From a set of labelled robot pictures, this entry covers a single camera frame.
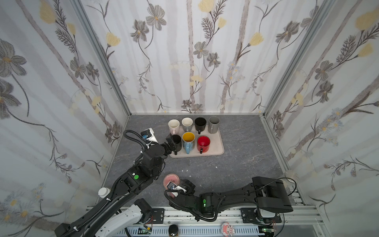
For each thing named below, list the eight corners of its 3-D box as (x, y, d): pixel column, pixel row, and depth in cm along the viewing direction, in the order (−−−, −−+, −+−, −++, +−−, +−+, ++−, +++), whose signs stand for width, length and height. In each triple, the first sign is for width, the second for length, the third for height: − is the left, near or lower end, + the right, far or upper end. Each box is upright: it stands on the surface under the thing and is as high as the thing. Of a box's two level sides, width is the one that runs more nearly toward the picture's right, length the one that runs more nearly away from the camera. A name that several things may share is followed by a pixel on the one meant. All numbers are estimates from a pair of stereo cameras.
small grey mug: (181, 136, 108) (180, 128, 100) (182, 125, 114) (181, 117, 107) (193, 136, 108) (193, 128, 100) (193, 125, 114) (193, 117, 107)
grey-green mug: (208, 137, 109) (209, 127, 100) (207, 126, 116) (208, 116, 107) (218, 137, 109) (221, 127, 100) (217, 126, 116) (219, 116, 107)
